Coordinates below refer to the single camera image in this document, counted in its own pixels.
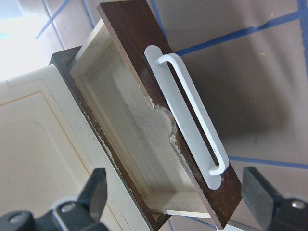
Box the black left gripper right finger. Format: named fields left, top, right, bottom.
left=241, top=167, right=308, bottom=231

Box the white drawer handle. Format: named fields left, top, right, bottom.
left=144, top=45, right=229, bottom=190

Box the dark wooden drawer cabinet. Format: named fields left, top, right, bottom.
left=50, top=47, right=170, bottom=231

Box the light wood pulled drawer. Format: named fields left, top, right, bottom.
left=69, top=0, right=241, bottom=229

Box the white plastic storage box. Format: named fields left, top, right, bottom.
left=0, top=65, right=149, bottom=231

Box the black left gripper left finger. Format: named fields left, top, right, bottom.
left=0, top=168, right=108, bottom=231

